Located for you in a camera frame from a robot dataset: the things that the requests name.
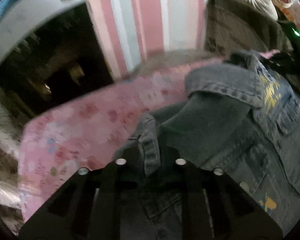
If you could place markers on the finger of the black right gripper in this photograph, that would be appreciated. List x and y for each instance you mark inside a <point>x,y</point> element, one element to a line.
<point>292,70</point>

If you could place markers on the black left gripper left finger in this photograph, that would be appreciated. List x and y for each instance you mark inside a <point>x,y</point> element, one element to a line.
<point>99,204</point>

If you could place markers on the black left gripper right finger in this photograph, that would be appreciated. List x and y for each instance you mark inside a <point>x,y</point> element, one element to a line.
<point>190,203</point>

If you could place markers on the blue denim jacket yellow print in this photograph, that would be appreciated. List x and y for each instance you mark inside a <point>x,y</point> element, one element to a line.
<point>239,118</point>

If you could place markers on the colourful patterned bag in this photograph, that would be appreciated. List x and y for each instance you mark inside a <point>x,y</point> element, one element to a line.
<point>287,2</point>

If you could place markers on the pink floral bed sheet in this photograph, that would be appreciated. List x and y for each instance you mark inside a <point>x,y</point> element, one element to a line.
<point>87,131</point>

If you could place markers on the white cloth bundle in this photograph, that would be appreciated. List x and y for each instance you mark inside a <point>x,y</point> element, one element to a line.
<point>265,6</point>

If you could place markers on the floral beige curtain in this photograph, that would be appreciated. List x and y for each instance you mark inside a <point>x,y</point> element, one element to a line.
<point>10,210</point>

